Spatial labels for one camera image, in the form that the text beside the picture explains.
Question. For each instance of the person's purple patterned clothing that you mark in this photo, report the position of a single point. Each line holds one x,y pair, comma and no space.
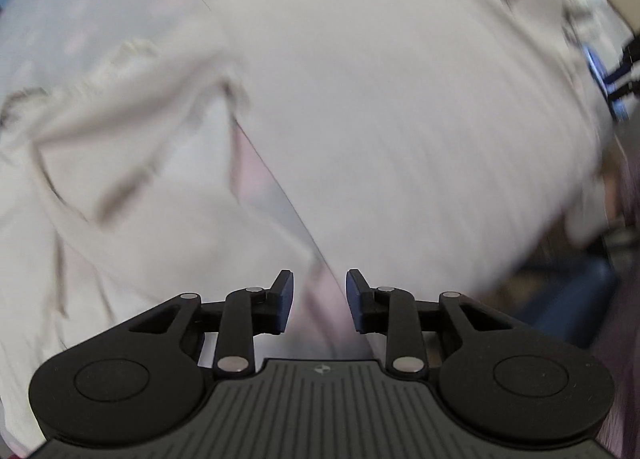
625,339

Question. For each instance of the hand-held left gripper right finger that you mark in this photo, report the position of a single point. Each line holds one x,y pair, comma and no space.
352,299

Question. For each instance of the cream white shirt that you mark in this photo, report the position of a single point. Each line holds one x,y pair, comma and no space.
75,164

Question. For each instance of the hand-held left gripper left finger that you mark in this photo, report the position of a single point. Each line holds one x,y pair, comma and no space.
286,299

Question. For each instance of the dark blue cloth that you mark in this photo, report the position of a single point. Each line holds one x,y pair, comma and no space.
565,299

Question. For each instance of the white muslin cloth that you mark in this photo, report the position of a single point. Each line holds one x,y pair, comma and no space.
400,114

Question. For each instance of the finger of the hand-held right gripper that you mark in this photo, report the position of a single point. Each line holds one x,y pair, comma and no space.
620,106
594,64

